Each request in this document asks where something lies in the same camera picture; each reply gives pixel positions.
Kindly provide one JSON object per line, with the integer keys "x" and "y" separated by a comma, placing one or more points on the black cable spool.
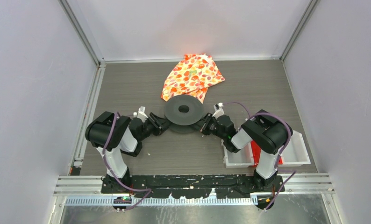
{"x": 183, "y": 111}

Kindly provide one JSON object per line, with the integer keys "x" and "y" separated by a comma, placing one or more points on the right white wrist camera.
{"x": 218, "y": 110}

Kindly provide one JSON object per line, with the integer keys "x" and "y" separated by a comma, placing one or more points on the orange floral cloth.
{"x": 192, "y": 76}

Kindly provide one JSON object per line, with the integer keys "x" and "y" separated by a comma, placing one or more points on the slotted cable duct rail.
{"x": 128, "y": 201}

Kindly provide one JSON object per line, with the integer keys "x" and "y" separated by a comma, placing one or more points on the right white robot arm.
{"x": 267, "y": 130}

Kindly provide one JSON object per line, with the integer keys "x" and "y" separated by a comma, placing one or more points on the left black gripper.
{"x": 158, "y": 123}

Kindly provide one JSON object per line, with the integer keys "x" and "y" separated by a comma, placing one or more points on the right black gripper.
{"x": 201, "y": 124}

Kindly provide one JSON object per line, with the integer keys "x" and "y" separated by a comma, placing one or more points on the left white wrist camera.
{"x": 140, "y": 114}

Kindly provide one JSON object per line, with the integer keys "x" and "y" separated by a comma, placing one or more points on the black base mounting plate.
{"x": 189, "y": 186}

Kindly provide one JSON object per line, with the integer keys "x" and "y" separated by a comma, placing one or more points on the red plastic bin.
{"x": 256, "y": 152}

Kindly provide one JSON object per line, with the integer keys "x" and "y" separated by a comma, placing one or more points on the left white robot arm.
{"x": 114, "y": 135}

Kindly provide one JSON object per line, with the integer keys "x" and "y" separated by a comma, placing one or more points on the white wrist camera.
{"x": 140, "y": 114}
{"x": 218, "y": 110}

